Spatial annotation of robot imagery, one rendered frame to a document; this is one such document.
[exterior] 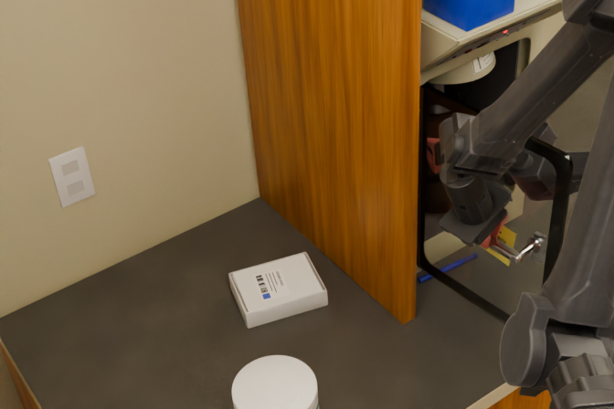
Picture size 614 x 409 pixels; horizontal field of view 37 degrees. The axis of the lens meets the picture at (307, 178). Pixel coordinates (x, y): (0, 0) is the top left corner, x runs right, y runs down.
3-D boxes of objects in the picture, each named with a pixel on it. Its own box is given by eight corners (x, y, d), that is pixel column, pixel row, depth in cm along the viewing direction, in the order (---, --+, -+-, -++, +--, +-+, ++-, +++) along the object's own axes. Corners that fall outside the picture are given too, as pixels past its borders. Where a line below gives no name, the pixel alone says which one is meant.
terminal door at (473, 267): (416, 261, 174) (418, 80, 150) (547, 349, 155) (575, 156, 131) (412, 263, 173) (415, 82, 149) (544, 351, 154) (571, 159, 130)
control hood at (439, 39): (406, 68, 149) (407, 13, 143) (546, 8, 163) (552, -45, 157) (454, 98, 141) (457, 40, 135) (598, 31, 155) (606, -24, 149)
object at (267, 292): (229, 288, 178) (227, 272, 176) (307, 266, 182) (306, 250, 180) (247, 330, 169) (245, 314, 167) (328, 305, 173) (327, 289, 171)
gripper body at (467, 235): (440, 229, 142) (428, 204, 136) (482, 183, 144) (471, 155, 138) (471, 249, 137) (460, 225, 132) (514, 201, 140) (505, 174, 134)
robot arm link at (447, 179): (439, 187, 130) (479, 179, 128) (436, 149, 134) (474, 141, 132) (450, 213, 135) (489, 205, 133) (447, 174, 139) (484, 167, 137)
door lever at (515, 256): (492, 226, 151) (494, 214, 149) (540, 255, 145) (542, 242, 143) (471, 242, 148) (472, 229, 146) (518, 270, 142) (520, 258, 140)
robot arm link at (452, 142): (456, 147, 124) (515, 157, 126) (449, 83, 131) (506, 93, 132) (426, 195, 133) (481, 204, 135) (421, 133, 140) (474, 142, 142)
